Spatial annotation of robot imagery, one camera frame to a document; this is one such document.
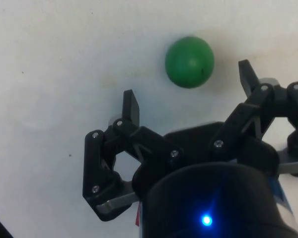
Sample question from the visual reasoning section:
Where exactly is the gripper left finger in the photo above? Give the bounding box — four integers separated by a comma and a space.
82, 89, 184, 222

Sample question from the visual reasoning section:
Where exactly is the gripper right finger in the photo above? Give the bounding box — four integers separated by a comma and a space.
208, 59, 298, 177

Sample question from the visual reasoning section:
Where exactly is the green ball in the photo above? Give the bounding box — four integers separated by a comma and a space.
164, 36, 215, 89

